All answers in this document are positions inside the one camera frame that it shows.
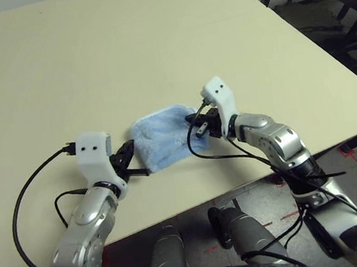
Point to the light blue embroidered towel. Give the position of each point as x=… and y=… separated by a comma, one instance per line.
x=162, y=139

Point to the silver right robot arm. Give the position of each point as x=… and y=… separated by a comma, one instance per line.
x=281, y=139

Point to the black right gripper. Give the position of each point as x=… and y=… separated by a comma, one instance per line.
x=213, y=124

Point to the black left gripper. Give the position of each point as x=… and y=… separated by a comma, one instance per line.
x=118, y=162

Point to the black table foot bar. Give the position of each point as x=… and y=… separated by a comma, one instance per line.
x=348, y=145

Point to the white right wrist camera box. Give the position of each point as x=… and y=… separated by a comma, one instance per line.
x=221, y=98

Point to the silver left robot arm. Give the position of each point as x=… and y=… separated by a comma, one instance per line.
x=87, y=237

